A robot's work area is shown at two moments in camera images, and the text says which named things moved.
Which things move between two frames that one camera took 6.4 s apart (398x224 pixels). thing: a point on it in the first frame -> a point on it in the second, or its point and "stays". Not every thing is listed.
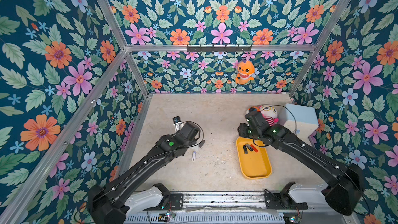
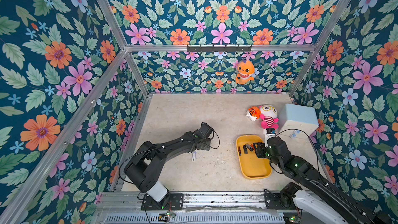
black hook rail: [219, 49] stays
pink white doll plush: [269, 113] stays
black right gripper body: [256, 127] -> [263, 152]
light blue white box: [301, 121] stays
